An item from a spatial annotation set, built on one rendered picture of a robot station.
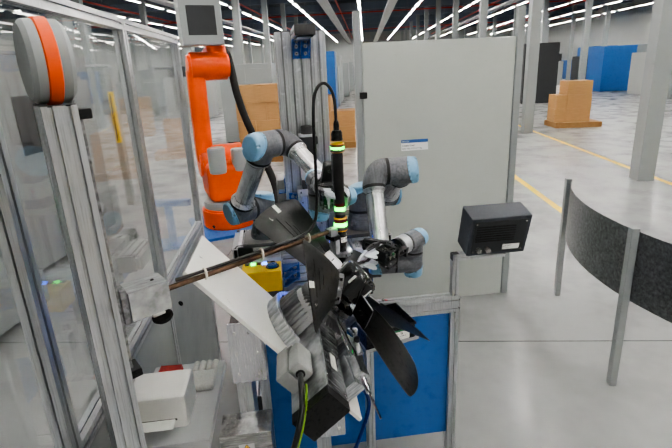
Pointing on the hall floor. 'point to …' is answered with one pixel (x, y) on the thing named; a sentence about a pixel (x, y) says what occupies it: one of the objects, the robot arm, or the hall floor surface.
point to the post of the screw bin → (371, 401)
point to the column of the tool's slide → (90, 269)
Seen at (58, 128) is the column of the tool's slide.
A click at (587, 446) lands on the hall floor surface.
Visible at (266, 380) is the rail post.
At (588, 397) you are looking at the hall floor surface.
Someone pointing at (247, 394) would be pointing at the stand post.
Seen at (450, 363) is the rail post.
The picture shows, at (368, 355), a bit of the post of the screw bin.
